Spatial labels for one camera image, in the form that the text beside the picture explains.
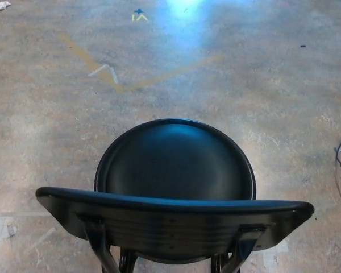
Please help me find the black round-seat chair with backrest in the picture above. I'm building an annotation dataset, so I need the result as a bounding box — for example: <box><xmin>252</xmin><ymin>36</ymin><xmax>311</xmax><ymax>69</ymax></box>
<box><xmin>35</xmin><ymin>118</ymin><xmax>315</xmax><ymax>273</ymax></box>

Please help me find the pale tape rectangle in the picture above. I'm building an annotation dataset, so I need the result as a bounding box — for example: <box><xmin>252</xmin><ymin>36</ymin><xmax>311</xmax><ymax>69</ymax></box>
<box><xmin>263</xmin><ymin>240</ymin><xmax>289</xmax><ymax>270</ymax></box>

